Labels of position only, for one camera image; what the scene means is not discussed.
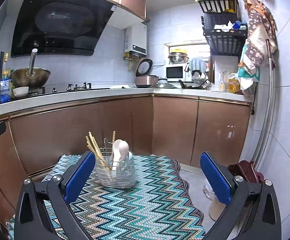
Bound wooden chopstick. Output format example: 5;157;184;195
88;132;109;170
111;131;116;155
94;154;110;176
85;136;99;160
91;137;110;170

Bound white ceramic spoon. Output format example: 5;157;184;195
112;139;122;177

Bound pink ceramic spoon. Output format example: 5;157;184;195
118;140;129;161

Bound dark red dustpan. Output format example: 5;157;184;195
227;160;264;183

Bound blue salt bag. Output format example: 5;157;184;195
0;79;12;103

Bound white small bowl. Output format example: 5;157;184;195
13;87;29;98

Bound black gas stove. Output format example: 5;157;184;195
14;82;108;99

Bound clear utensil holder jar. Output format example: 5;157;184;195
95;147;136;189

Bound zigzag patterned table mat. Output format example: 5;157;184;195
9;155;205;239

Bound light blue spoon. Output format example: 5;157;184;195
125;151;135;176

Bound copper lower cabinets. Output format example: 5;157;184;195
0;94;250;223

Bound black range hood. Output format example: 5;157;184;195
10;0;116;57

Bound yellow oil bottle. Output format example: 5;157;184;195
228;73;240;93

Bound copper rice cooker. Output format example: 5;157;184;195
134;59;159;88

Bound glass pot lid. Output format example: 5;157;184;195
150;78;176;89

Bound blue hanging towel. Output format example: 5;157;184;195
189;57;206;73

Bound white microwave oven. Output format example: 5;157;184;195
165;63;192;82

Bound white water heater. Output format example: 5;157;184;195
124;23;147;57

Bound steel pot on microwave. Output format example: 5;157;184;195
168;51;189;64

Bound floral hanging apron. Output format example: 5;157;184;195
239;0;277;76

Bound brass wok with handle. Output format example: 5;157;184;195
11;48;51;88

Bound black wall dish rack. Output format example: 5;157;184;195
195;0;247;57

